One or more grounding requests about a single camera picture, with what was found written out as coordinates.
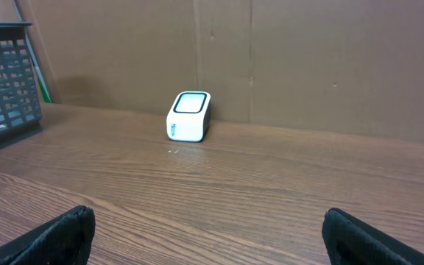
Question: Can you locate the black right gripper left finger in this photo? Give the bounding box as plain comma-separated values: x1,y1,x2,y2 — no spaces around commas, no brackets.
0,205,96,265

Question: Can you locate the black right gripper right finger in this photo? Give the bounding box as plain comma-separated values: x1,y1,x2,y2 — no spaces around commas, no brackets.
322,208,424,265

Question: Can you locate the white barcode scanner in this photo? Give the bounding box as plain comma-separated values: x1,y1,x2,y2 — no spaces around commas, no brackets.
166,91,211,142

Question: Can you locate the grey plastic mesh basket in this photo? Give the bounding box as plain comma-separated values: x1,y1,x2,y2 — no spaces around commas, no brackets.
0,21,42,148

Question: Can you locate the white green pole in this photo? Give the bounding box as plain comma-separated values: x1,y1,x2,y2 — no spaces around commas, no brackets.
13,0,52,103

